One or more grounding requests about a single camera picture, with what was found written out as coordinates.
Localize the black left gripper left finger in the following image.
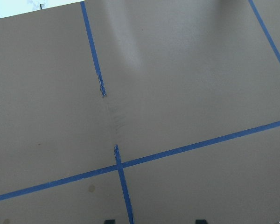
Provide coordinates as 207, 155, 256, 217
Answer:
104, 219, 116, 224

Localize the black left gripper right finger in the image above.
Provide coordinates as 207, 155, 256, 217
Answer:
195, 219, 208, 224

